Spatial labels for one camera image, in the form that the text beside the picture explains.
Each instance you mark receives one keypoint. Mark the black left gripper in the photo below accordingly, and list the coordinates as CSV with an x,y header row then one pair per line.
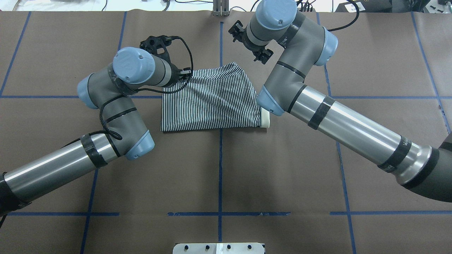
x,y
177,76

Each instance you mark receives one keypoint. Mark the striped polo shirt cream collar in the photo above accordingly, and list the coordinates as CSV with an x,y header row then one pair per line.
x,y
222,97

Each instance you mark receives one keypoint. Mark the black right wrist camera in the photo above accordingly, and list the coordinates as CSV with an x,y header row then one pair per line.
x,y
237,31

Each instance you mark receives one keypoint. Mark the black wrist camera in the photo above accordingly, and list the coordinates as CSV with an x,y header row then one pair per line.
x,y
237,31
157,46

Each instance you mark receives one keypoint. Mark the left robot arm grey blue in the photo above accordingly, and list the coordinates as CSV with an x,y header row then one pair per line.
x,y
123,130

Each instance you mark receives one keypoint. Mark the aluminium frame post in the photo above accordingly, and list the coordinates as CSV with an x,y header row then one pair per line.
x,y
221,8

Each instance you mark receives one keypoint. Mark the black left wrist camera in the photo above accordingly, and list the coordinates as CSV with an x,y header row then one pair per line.
x,y
157,46

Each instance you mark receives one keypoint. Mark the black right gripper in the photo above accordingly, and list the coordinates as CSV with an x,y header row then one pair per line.
x,y
251,46

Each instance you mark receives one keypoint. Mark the white pedestal base plate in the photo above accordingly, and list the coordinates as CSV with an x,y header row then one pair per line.
x,y
220,248

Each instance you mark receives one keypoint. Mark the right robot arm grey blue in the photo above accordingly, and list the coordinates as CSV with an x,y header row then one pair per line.
x,y
424,170

